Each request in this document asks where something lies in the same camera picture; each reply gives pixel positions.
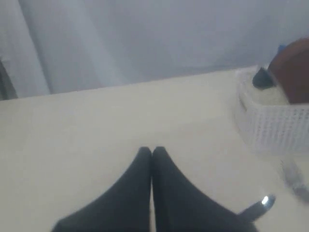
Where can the brown round plate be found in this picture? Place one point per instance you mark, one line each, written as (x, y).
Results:
(290, 71)

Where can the silver fork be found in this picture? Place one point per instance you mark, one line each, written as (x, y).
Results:
(294, 180)

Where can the silver table knife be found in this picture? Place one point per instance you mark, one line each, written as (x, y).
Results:
(258, 209)

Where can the blue snack packet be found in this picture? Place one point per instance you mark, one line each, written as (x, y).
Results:
(281, 47)

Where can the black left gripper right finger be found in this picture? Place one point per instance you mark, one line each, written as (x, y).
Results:
(181, 207)

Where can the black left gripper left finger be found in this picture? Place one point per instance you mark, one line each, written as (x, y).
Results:
(124, 207)

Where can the white perforated plastic basket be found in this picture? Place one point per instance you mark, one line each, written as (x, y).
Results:
(269, 128)

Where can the white backdrop curtain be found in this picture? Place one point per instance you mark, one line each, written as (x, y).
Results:
(58, 46)

